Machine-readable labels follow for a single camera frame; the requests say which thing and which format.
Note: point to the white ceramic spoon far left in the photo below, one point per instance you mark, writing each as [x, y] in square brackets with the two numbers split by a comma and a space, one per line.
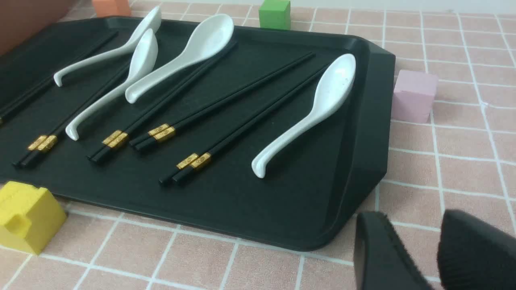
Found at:
[151, 21]

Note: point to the white ceramic spoon right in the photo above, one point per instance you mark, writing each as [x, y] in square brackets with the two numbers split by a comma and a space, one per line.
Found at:
[333, 89]

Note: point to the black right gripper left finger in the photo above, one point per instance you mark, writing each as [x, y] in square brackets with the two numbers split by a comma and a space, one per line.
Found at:
[381, 261]

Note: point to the yellow foam block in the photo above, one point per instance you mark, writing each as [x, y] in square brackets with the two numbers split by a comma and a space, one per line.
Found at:
[29, 217]

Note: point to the pink cube block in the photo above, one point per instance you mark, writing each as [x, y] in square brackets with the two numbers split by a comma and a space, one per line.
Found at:
[413, 96]

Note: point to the orange block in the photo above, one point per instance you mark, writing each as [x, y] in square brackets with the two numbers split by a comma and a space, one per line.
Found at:
[107, 8]

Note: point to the black plastic tray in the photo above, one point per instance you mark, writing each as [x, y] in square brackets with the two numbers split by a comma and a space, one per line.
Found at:
[311, 188]

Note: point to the white ceramic spoon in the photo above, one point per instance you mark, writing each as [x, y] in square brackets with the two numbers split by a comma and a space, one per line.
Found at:
[151, 21]
[333, 89]
[206, 40]
[142, 63]

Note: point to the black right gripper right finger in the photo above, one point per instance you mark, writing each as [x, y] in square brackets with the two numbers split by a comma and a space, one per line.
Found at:
[474, 255]

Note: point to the green cube block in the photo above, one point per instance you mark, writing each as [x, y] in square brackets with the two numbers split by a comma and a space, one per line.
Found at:
[275, 14]

